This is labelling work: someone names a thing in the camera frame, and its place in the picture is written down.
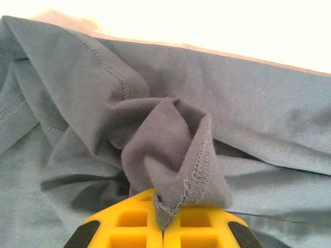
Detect grey-blue t-shirt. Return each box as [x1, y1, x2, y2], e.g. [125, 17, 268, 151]
[0, 15, 331, 248]

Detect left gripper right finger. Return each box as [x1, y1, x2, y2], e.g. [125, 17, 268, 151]
[162, 204, 264, 248]

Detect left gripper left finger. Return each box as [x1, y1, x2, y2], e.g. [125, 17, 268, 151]
[63, 188, 165, 248]

